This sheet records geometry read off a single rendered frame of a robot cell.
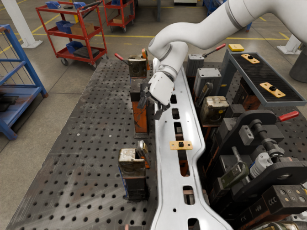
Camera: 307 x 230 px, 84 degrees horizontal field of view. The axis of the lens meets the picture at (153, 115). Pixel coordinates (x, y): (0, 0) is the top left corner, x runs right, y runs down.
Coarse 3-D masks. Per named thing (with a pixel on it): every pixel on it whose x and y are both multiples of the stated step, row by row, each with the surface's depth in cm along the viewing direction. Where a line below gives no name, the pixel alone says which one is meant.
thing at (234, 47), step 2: (230, 44) 89; (232, 44) 89; (234, 44) 89; (236, 44) 89; (238, 44) 89; (228, 46) 89; (230, 46) 87; (232, 46) 87; (234, 46) 87; (236, 46) 87; (238, 46) 87; (240, 46) 87; (230, 48) 87; (232, 48) 85; (234, 48) 85; (236, 48) 85; (238, 48) 85; (240, 48) 85; (242, 48) 85; (232, 50) 85; (234, 50) 85; (236, 50) 85; (238, 50) 85; (240, 50) 85; (242, 50) 85
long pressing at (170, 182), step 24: (168, 120) 72; (192, 120) 72; (168, 144) 63; (192, 144) 63; (168, 168) 57; (192, 168) 56; (168, 192) 51; (168, 216) 47; (192, 216) 47; (216, 216) 46
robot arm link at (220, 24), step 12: (216, 12) 50; (228, 12) 47; (180, 24) 57; (192, 24) 57; (204, 24) 53; (216, 24) 50; (228, 24) 48; (156, 36) 62; (168, 36) 57; (180, 36) 55; (192, 36) 55; (204, 36) 53; (216, 36) 52; (228, 36) 52; (156, 48) 62; (168, 48) 63; (204, 48) 57
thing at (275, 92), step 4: (260, 84) 62; (264, 84) 63; (268, 84) 62; (264, 88) 61; (268, 88) 61; (272, 88) 59; (276, 88) 59; (272, 92) 59; (276, 92) 59; (280, 92) 59; (276, 96) 58; (280, 96) 58
